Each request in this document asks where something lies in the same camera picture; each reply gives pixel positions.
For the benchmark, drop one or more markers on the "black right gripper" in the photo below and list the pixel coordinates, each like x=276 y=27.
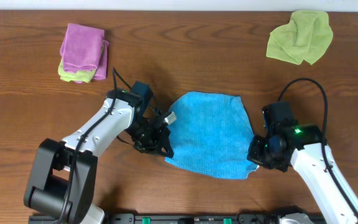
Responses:
x=258 y=151

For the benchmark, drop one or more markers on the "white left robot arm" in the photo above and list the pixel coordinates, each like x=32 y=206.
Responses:
x=63 y=175

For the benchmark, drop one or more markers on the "folded purple cloth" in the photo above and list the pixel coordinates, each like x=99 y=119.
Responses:
x=81 y=48
x=100 y=73

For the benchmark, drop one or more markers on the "folded purple cloth top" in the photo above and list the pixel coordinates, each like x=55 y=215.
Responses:
x=81 y=48

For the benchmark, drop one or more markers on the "blue microfiber cloth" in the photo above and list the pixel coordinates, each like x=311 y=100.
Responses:
x=211 y=135

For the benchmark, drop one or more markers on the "crumpled green microfiber cloth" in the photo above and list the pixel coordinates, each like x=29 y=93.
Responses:
x=306 y=37

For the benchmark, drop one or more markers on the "folded purple cloth bottom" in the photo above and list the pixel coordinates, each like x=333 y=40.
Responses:
x=100 y=73

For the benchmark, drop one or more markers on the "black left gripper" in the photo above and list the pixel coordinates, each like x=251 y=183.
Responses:
x=159 y=140

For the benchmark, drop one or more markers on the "folded green cloth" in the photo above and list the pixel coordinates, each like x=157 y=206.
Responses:
x=67 y=76

